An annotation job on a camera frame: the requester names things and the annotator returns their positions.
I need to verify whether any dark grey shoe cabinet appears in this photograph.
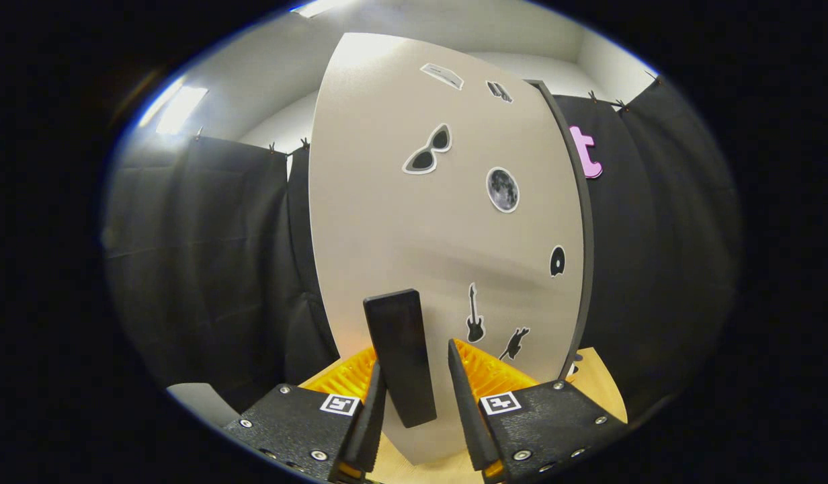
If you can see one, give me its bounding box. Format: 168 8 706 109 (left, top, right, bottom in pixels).
525 79 595 384

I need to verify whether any black door handle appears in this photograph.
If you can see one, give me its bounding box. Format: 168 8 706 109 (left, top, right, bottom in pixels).
363 289 438 429

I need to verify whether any black backdrop cloth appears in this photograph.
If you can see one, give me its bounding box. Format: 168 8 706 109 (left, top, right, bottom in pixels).
101 74 744 417

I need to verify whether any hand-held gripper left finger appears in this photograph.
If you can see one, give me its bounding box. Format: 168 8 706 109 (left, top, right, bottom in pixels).
222 346 388 483

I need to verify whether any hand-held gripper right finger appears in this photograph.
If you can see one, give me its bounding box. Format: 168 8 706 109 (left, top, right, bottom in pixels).
448 338 628 483

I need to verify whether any long ceiling light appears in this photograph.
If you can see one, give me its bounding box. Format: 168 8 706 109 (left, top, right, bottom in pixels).
140 77 210 135

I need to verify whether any wide ceiling light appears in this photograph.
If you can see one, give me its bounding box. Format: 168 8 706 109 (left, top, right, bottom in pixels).
293 0 347 17

